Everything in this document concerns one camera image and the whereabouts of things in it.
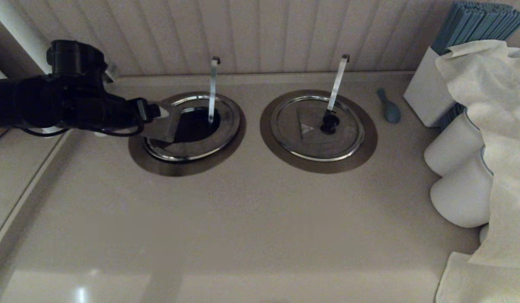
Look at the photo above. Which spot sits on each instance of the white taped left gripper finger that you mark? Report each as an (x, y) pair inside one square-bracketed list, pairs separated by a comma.
[(162, 112)]

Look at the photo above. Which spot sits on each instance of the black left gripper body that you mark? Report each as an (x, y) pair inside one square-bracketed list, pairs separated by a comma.
[(129, 111)]

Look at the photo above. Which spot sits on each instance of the stainless steel pot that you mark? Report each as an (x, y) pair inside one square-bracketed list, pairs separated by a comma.
[(228, 126)]

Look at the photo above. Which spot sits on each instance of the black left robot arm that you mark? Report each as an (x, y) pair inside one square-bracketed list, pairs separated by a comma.
[(33, 101)]

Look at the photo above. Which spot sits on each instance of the steel hinged lid black knob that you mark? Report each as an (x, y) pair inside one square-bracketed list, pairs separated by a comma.
[(310, 147)]

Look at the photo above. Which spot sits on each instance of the blue plastic spoon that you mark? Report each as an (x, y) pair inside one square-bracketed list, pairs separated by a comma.
[(391, 112)]

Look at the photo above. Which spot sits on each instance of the steel inner pot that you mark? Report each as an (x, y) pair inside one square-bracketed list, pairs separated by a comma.
[(192, 126)]

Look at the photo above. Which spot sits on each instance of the white rectangular holder box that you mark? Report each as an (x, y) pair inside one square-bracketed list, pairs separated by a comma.
[(424, 92)]

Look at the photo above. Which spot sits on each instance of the blue ribbed paper stack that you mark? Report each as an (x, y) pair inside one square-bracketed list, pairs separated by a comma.
[(450, 115)]

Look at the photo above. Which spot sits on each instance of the white paper cup stack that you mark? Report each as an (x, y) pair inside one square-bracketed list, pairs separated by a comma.
[(450, 147), (460, 198)]

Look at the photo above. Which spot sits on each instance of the blue stick bundle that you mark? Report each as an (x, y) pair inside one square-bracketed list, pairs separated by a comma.
[(474, 23)]

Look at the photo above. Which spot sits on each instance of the white woven cloth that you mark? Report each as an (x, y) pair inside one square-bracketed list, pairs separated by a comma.
[(504, 126)]

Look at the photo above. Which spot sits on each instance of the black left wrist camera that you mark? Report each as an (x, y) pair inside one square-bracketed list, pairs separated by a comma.
[(75, 57)]

